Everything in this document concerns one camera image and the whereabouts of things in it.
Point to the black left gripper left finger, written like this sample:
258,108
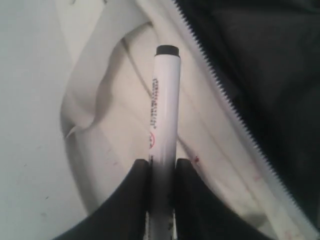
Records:
123,215

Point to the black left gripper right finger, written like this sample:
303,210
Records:
201,215

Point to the white pen black cap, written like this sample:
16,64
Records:
165,85

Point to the white fabric backpack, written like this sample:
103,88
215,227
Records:
106,108

